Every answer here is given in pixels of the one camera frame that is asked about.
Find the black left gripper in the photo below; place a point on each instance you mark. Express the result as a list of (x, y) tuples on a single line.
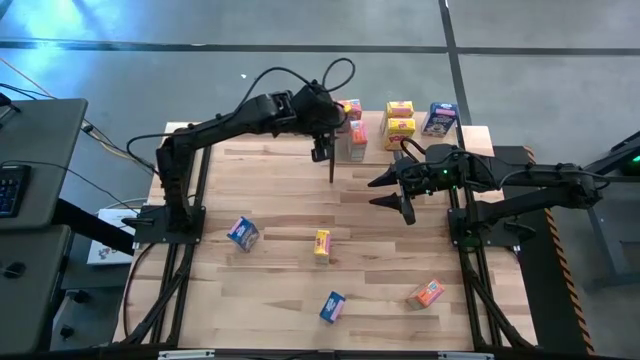
[(317, 110)]

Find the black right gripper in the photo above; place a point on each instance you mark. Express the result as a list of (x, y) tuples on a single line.
[(435, 175)]

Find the orange Mini-Wheats cereal box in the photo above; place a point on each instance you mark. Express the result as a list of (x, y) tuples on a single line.
[(359, 134), (356, 109), (427, 292)]

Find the yellow Corn Pops cereal box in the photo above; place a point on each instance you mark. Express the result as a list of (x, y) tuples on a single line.
[(322, 242), (398, 135), (400, 109)]

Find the blue Frosted Flakes cereal box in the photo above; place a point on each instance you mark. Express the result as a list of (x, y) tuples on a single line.
[(440, 122), (332, 307), (243, 234)]

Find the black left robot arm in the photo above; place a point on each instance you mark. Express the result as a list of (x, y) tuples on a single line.
[(225, 125)]

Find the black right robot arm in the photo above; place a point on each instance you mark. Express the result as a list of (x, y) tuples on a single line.
[(540, 175)]

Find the yellow tape tag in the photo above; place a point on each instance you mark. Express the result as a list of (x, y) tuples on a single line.
[(345, 106)]

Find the black mat hazard-striped edge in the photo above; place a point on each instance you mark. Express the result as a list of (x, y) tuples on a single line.
[(542, 310)]

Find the grey metal cart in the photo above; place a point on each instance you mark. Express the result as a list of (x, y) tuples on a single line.
[(607, 240)]

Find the black device green light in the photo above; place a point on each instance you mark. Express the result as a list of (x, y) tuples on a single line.
[(631, 167)]

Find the white printed box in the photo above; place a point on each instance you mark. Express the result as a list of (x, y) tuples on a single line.
[(107, 252)]

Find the black desk support beam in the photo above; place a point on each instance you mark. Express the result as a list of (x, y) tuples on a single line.
[(90, 227)]

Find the grey desk top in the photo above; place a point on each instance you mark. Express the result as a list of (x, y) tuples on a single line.
[(30, 310), (50, 135)]

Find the black caster wheel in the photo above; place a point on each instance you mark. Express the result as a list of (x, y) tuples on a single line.
[(66, 331), (80, 296)]

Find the black backlit keyboard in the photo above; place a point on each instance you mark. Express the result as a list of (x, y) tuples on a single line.
[(12, 192)]

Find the black computer mouse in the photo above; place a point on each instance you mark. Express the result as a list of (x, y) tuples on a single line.
[(14, 270)]

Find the black aluminium frame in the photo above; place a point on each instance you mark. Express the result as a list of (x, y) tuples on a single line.
[(150, 238), (507, 243)]

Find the silver metal bracket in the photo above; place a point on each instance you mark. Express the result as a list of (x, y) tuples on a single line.
[(465, 356), (186, 354)]

